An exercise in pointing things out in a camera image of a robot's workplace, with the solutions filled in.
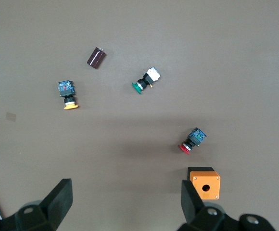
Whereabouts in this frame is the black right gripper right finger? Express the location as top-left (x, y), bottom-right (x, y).
top-left (177, 180), bottom-right (275, 231)

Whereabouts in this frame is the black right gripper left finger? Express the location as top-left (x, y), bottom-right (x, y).
top-left (0, 178), bottom-right (73, 231)

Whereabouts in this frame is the yellow push button switch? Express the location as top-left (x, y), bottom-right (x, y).
top-left (57, 80), bottom-right (80, 111)

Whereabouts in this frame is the dark maroon cylindrical capacitor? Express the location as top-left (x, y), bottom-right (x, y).
top-left (86, 47), bottom-right (107, 70)

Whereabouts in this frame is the orange button enclosure box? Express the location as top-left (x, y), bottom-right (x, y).
top-left (187, 167), bottom-right (221, 200)

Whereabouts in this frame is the red push button switch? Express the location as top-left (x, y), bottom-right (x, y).
top-left (178, 127), bottom-right (208, 155)

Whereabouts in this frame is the green push button switch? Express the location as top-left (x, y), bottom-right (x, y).
top-left (131, 66), bottom-right (161, 94)

